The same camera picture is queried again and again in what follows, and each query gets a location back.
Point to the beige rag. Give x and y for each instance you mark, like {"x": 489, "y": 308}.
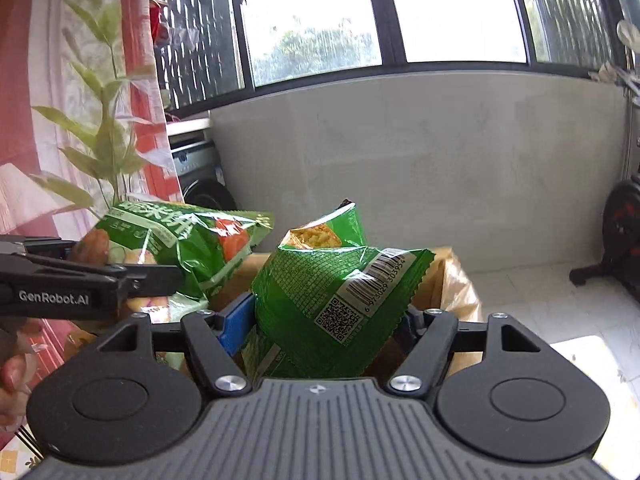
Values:
{"x": 607, "y": 72}

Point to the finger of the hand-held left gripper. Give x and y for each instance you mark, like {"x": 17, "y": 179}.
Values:
{"x": 150, "y": 280}
{"x": 45, "y": 250}

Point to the printed backdrop cloth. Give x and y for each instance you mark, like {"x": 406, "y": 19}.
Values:
{"x": 30, "y": 85}

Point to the grey washing machine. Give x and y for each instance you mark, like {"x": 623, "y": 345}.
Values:
{"x": 200, "y": 170}

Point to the black framed window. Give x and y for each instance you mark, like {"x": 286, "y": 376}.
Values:
{"x": 377, "y": 10}

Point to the brown cardboard box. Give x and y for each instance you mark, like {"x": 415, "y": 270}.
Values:
{"x": 237, "y": 280}

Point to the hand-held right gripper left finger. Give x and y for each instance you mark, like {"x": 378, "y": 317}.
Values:
{"x": 235, "y": 325}

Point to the green snack bag with barcode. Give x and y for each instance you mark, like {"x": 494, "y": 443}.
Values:
{"x": 310, "y": 280}

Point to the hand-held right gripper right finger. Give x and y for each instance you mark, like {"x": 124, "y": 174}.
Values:
{"x": 415, "y": 335}

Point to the clear plastic box liner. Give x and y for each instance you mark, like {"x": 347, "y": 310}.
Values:
{"x": 465, "y": 285}

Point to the green snack bag with potato print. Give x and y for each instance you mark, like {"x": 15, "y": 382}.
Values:
{"x": 165, "y": 230}

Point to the black exercise bike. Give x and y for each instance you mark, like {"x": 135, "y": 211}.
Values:
{"x": 620, "y": 240}

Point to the person's left hand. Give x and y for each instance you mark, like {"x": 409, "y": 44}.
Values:
{"x": 12, "y": 377}

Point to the white hanging bag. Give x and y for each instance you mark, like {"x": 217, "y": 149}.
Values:
{"x": 629, "y": 35}

